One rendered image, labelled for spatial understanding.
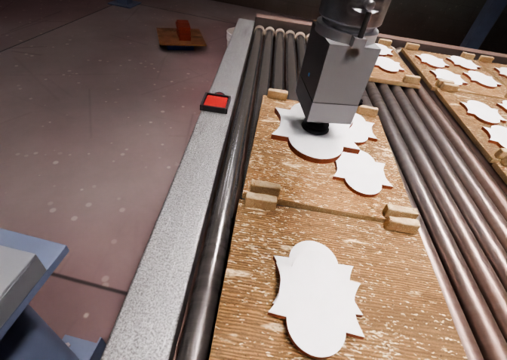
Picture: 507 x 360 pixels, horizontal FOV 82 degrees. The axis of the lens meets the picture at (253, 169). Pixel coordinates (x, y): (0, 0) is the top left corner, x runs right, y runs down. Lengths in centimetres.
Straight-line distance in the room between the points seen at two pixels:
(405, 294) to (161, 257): 39
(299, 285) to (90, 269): 129
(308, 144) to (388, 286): 26
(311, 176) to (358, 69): 32
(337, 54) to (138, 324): 43
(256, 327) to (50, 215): 158
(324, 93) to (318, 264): 26
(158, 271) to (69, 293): 112
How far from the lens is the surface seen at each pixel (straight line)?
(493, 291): 69
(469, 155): 101
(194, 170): 65
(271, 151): 68
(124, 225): 174
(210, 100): 86
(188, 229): 54
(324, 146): 43
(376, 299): 52
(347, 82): 39
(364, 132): 83
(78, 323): 153
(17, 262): 58
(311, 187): 62
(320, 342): 44
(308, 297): 46
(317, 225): 56
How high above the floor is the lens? 136
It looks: 42 degrees down
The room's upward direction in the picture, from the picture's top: 10 degrees clockwise
